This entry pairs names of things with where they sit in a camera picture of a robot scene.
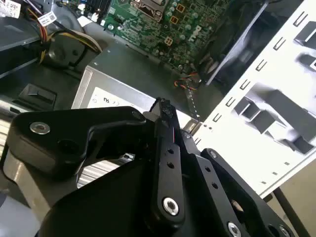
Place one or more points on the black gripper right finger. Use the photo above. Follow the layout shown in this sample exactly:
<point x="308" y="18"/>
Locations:
<point x="222" y="177"/>

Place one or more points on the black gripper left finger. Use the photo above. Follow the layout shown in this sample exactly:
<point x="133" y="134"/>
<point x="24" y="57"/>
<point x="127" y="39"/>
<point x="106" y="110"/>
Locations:
<point x="74" y="123"/>

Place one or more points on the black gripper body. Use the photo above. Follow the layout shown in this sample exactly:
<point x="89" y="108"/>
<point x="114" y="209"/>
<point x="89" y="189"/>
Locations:
<point x="103" y="212"/>

